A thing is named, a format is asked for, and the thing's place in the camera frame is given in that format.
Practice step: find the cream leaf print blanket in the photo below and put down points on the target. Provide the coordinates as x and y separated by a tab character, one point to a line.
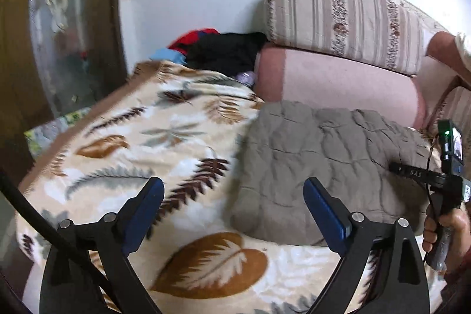
147	152

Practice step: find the pink bolster cushion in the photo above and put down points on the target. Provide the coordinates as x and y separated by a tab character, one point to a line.
331	78

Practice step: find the olive quilted hooded jacket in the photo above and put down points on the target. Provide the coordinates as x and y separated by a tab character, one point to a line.
312	159

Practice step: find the black garment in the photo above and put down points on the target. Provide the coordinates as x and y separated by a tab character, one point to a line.
228	53

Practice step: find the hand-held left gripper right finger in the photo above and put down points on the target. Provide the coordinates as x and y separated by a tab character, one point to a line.
325	214

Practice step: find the light blue garment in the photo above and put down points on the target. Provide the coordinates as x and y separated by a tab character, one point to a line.
173	56

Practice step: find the purple sparkly item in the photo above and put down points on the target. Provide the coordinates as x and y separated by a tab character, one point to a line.
246	78

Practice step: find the small striped floral cushion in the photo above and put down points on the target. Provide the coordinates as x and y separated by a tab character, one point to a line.
460	104

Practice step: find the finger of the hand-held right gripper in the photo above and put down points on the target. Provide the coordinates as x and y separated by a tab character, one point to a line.
398	169

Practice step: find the green patterned mat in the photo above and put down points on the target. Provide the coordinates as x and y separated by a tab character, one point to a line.
48	130

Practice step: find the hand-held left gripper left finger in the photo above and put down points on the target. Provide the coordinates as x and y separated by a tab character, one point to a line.
143	214

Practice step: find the long striped floral cushion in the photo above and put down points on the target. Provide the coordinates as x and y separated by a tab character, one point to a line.
346	19

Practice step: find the white cloth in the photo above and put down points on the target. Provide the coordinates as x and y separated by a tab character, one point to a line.
464	45

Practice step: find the red garment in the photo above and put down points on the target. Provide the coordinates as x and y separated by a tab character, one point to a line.
184	41

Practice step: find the person's right hand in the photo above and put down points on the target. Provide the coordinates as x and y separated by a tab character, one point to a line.
460	233

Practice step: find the wooden door with glass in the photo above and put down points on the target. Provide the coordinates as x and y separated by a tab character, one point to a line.
73	41

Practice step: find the pinkish brown rounded cushion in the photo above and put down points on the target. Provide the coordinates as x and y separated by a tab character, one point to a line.
441	49

